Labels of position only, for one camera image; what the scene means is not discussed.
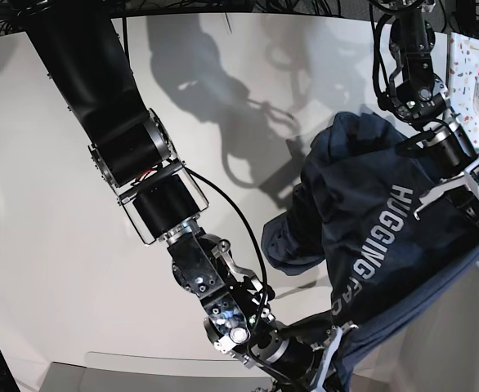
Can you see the grey plastic bin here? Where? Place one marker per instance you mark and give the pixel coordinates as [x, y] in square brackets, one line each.
[440, 350]
[117, 372]

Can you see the navy blue t-shirt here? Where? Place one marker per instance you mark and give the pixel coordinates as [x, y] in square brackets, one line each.
[353, 210]

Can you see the grey plastic bin right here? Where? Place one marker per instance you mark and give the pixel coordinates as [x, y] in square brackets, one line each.
[440, 350]

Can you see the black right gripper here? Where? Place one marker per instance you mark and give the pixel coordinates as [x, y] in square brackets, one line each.
[288, 354]

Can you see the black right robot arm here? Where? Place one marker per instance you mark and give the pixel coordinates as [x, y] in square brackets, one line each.
[88, 62]

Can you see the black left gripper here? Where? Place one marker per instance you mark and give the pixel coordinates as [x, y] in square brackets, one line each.
[446, 148]

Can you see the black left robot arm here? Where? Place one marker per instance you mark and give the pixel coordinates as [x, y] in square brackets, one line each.
[407, 86]

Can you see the grey plastic bin front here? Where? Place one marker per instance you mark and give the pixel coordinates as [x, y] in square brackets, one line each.
[117, 372]

